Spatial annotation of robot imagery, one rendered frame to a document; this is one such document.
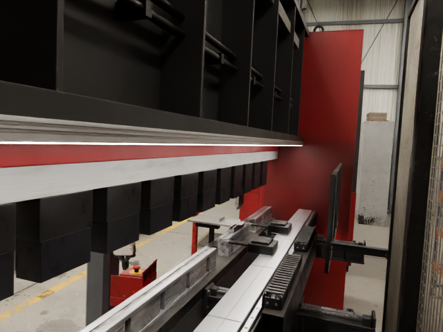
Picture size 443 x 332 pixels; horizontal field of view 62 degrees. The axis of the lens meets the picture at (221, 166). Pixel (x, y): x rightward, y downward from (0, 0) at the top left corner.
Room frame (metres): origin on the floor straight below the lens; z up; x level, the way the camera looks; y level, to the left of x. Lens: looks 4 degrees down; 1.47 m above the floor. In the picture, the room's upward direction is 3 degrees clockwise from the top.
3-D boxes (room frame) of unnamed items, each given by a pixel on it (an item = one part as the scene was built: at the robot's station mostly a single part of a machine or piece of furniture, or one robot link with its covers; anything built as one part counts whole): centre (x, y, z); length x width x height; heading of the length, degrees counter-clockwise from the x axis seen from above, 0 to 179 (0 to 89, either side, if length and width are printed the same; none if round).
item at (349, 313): (1.36, -0.27, 0.81); 0.64 x 0.08 x 0.14; 70
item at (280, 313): (1.44, -0.33, 0.94); 1.02 x 0.06 x 0.12; 160
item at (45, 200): (0.76, 0.35, 1.26); 0.15 x 0.09 x 0.17; 160
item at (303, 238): (1.73, -0.42, 1.02); 0.37 x 0.06 x 0.04; 160
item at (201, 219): (2.10, 0.03, 1.00); 0.26 x 0.18 x 0.01; 70
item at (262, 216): (2.57, -0.30, 0.92); 0.50 x 0.06 x 0.10; 160
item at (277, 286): (1.19, -0.23, 1.02); 0.44 x 0.06 x 0.04; 160
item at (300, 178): (2.91, -0.60, 1.15); 0.85 x 0.25 x 2.30; 70
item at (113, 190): (0.95, 0.28, 1.26); 0.15 x 0.09 x 0.17; 160
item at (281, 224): (1.99, -0.26, 1.01); 0.26 x 0.12 x 0.05; 70
